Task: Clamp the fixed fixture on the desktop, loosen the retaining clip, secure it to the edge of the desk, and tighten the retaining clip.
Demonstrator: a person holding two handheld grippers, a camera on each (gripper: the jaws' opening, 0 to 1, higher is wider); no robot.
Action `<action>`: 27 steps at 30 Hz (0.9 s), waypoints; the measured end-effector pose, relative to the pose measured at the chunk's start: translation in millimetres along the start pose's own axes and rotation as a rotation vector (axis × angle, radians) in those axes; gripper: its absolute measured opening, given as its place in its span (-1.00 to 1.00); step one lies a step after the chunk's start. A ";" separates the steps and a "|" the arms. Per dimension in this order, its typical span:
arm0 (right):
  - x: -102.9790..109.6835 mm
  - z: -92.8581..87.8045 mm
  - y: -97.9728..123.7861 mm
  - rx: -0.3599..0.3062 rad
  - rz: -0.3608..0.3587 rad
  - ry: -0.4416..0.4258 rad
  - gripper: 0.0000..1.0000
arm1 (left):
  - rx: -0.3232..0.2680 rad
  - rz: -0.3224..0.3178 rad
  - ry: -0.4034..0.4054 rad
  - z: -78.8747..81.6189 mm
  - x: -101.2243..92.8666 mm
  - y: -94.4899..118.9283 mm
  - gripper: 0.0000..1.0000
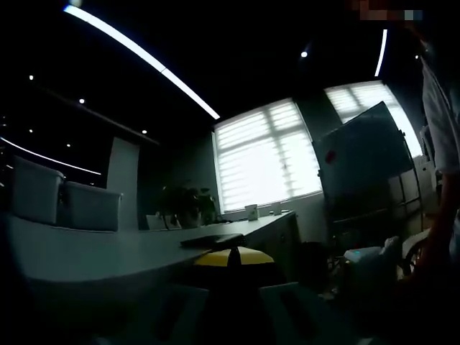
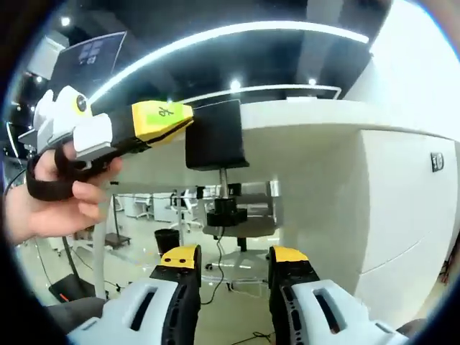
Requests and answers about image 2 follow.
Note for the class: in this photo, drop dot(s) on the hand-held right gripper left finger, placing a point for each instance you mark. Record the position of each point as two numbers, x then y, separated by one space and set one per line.
115 316

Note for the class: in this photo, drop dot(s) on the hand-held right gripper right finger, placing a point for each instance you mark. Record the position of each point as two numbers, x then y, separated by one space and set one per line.
359 323

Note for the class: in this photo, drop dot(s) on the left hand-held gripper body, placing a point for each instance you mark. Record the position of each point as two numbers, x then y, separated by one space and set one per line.
57 115

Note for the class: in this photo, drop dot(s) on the black fixed fixture clamp bracket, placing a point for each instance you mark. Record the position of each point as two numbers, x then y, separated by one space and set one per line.
215 136

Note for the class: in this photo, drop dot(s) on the person's left hand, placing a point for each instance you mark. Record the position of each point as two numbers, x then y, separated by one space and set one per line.
54 215

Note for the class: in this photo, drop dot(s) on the person's grey trouser leg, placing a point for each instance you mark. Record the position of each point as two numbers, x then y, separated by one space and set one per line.
72 316

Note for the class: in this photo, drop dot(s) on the black floor stand base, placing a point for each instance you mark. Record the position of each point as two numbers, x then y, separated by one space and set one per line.
116 240
72 289

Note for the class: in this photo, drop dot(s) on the white box unit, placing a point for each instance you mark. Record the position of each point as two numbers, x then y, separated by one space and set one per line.
41 57

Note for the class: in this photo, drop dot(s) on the group of white office chairs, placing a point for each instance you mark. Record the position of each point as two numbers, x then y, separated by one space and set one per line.
143 206

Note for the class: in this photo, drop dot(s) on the dark monitor panel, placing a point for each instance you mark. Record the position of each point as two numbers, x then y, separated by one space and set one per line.
104 54

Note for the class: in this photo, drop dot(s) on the black waste bin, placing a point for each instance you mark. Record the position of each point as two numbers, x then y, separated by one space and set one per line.
166 240

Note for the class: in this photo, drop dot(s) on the long ceiling light strip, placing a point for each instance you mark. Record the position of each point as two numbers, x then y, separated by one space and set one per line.
251 27

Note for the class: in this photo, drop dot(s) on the black power socket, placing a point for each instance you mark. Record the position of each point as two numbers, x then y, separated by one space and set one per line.
437 162

